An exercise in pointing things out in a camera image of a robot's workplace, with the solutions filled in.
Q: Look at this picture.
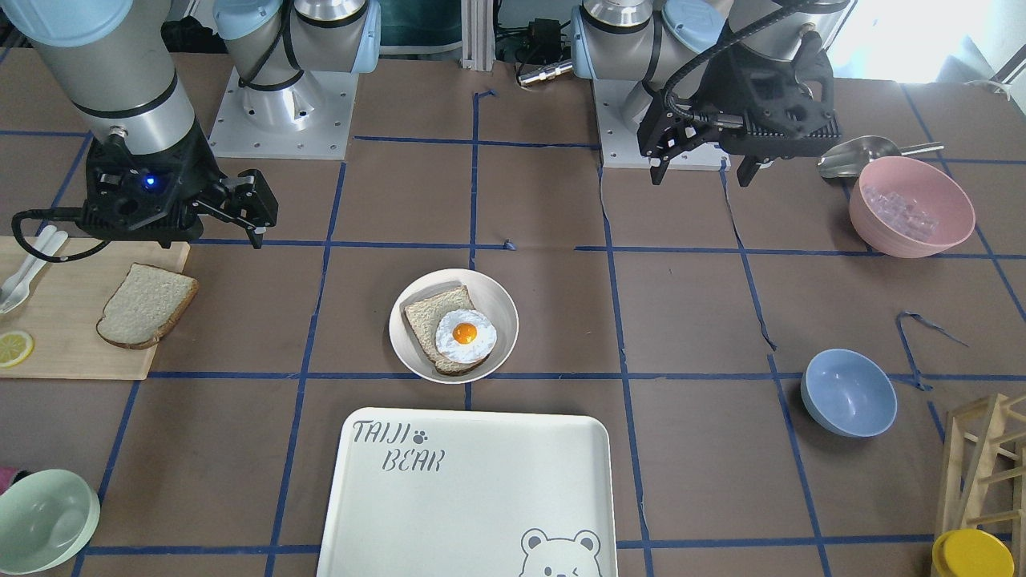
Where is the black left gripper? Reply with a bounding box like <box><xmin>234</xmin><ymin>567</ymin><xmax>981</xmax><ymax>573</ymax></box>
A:
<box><xmin>637</xmin><ymin>22</ymin><xmax>842</xmax><ymax>188</ymax></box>

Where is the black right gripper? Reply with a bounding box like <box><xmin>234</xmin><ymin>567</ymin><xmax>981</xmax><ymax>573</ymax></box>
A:
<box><xmin>82</xmin><ymin>132</ymin><xmax>279</xmax><ymax>249</ymax></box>

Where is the bread slice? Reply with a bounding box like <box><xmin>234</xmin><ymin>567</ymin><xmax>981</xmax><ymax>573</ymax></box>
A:
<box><xmin>404</xmin><ymin>285</ymin><xmax>487</xmax><ymax>376</ymax></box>
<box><xmin>95</xmin><ymin>263</ymin><xmax>200</xmax><ymax>350</ymax></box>

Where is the cream round plate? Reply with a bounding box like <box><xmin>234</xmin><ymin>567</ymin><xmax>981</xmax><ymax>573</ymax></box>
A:
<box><xmin>387</xmin><ymin>268</ymin><xmax>519</xmax><ymax>385</ymax></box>

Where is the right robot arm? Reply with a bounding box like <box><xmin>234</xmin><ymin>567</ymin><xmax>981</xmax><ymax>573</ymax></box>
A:
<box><xmin>2</xmin><ymin>1</ymin><xmax>382</xmax><ymax>256</ymax></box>

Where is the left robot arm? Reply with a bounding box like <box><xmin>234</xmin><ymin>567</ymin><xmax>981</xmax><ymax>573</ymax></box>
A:
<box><xmin>571</xmin><ymin>1</ymin><xmax>850</xmax><ymax>186</ymax></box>

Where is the bread slice under egg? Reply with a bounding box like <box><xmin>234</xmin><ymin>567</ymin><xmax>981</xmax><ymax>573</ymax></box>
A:
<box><xmin>404</xmin><ymin>285</ymin><xmax>487</xmax><ymax>376</ymax></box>

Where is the metal scoop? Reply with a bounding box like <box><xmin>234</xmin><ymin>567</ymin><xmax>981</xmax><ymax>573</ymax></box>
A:
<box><xmin>817</xmin><ymin>134</ymin><xmax>945</xmax><ymax>179</ymax></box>

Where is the wooden cutting board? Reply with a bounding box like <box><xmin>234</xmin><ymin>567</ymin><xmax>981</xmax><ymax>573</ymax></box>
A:
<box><xmin>1</xmin><ymin>242</ymin><xmax>191</xmax><ymax>381</ymax></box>

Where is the pink bowl with ice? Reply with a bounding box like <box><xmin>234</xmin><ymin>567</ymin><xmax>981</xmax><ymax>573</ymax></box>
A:
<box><xmin>849</xmin><ymin>156</ymin><xmax>977</xmax><ymax>258</ymax></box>

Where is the white plastic spoon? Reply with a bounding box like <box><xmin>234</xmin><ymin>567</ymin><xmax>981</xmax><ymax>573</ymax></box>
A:
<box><xmin>1</xmin><ymin>225</ymin><xmax>69</xmax><ymax>315</ymax></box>

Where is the white plastic fork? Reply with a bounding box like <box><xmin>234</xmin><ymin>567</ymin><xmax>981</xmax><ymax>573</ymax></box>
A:
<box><xmin>0</xmin><ymin>224</ymin><xmax>60</xmax><ymax>301</ymax></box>

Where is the fried egg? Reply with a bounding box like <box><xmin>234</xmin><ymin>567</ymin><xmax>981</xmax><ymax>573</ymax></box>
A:
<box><xmin>434</xmin><ymin>309</ymin><xmax>498</xmax><ymax>366</ymax></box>

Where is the lemon slice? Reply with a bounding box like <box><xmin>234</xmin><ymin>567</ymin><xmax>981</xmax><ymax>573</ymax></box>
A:
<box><xmin>0</xmin><ymin>331</ymin><xmax>35</xmax><ymax>369</ymax></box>

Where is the blue bowl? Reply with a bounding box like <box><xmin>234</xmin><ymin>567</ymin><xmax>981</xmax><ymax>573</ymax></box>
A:
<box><xmin>800</xmin><ymin>349</ymin><xmax>898</xmax><ymax>438</ymax></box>

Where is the cream bear tray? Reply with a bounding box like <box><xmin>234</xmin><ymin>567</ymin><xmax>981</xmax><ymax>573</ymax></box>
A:
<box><xmin>317</xmin><ymin>408</ymin><xmax>618</xmax><ymax>576</ymax></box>

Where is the pink cloth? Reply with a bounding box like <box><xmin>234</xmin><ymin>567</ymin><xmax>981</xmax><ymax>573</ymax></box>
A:
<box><xmin>0</xmin><ymin>466</ymin><xmax>22</xmax><ymax>495</ymax></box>

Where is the green bowl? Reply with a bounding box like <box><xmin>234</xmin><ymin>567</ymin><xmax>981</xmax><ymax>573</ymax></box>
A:
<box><xmin>1</xmin><ymin>469</ymin><xmax>100</xmax><ymax>575</ymax></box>

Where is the wooden cup rack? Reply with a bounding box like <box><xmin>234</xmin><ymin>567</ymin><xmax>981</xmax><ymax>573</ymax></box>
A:
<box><xmin>935</xmin><ymin>393</ymin><xmax>1024</xmax><ymax>556</ymax></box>

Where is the yellow cup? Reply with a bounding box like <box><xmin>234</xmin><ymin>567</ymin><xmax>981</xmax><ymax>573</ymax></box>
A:
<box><xmin>931</xmin><ymin>528</ymin><xmax>1016</xmax><ymax>576</ymax></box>

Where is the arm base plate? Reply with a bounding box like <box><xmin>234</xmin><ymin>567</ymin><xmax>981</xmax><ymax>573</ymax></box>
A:
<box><xmin>208</xmin><ymin>71</ymin><xmax>360</xmax><ymax>161</ymax></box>
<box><xmin>592</xmin><ymin>79</ymin><xmax>732</xmax><ymax>171</ymax></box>

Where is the aluminium frame post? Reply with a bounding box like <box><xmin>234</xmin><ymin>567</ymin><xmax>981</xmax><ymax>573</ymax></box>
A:
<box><xmin>459</xmin><ymin>0</ymin><xmax>495</xmax><ymax>73</ymax></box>

